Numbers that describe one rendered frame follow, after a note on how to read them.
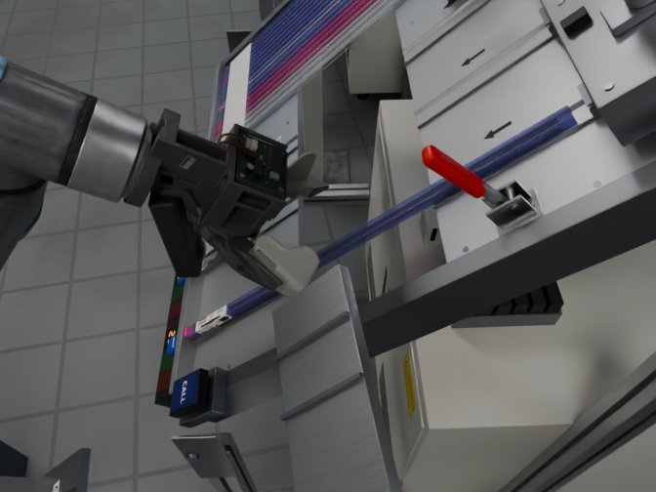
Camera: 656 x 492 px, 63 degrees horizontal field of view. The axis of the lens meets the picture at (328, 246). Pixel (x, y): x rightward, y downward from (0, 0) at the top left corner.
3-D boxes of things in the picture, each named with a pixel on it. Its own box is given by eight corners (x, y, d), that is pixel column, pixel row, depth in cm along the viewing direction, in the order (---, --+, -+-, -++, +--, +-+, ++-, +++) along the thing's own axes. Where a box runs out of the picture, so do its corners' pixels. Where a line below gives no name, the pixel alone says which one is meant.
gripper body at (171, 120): (294, 209, 44) (148, 155, 39) (249, 262, 50) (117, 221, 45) (294, 145, 49) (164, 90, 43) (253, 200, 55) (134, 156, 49)
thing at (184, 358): (216, 408, 68) (167, 393, 64) (245, 86, 108) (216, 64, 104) (223, 405, 68) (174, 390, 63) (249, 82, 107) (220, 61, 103)
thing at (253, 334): (205, 400, 66) (184, 393, 64) (238, 74, 106) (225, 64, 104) (314, 349, 56) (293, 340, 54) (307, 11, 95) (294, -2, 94)
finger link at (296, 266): (347, 300, 44) (267, 221, 44) (310, 329, 48) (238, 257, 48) (362, 280, 47) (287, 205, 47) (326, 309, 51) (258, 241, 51)
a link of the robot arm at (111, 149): (61, 205, 43) (85, 137, 48) (119, 224, 45) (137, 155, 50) (82, 144, 38) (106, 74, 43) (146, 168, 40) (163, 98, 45)
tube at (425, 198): (193, 340, 69) (185, 337, 68) (194, 330, 70) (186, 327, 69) (578, 123, 42) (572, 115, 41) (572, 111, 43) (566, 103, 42)
